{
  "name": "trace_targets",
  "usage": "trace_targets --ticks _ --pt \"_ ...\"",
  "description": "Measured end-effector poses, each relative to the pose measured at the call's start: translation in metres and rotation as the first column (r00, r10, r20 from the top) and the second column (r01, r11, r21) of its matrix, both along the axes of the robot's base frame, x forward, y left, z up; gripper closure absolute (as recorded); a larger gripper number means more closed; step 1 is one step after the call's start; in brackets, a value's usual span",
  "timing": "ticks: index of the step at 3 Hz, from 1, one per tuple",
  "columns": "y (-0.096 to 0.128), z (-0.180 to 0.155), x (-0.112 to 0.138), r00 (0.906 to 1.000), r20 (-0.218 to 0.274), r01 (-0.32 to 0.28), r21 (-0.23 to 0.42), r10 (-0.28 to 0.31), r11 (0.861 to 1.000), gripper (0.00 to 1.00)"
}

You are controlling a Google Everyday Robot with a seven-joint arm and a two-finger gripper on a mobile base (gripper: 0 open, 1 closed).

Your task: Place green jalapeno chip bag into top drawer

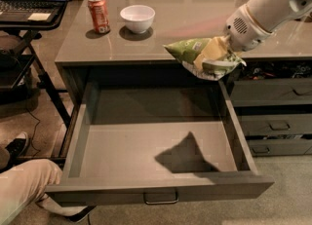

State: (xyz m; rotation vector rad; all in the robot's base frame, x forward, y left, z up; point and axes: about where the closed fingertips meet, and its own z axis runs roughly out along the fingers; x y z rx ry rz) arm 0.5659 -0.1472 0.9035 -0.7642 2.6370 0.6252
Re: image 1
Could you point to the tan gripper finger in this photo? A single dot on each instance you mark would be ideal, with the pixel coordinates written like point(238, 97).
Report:
point(217, 65)
point(216, 49)

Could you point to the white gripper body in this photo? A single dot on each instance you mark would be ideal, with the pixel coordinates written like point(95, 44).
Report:
point(244, 31)

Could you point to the green jalapeno chip bag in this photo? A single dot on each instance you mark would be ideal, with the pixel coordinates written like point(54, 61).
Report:
point(186, 51)

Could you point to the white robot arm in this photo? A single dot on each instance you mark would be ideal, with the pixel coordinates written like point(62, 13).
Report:
point(271, 14)

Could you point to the bottom grey drawer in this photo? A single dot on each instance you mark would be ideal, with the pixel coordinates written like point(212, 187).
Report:
point(280, 147)

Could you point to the grey drawer cabinet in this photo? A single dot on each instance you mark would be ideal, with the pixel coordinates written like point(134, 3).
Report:
point(286, 55)

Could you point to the open grey top drawer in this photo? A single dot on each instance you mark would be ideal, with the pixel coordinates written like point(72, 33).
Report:
point(128, 141)

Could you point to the white ceramic bowl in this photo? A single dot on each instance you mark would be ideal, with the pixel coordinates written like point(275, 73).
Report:
point(138, 18)

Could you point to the orange soda can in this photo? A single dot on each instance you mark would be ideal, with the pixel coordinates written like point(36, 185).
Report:
point(99, 16)

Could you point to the yellow sticky note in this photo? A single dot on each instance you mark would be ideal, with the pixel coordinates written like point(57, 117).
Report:
point(39, 16)

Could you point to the black laptop stand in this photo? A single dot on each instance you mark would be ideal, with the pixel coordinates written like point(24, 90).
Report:
point(24, 56)

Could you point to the black sneaker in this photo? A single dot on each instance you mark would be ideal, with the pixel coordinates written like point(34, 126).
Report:
point(10, 153)

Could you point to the person's leg beige trousers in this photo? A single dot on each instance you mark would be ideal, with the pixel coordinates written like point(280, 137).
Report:
point(26, 184)

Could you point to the metal drawer handle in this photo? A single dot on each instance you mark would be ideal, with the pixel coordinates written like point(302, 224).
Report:
point(161, 197)

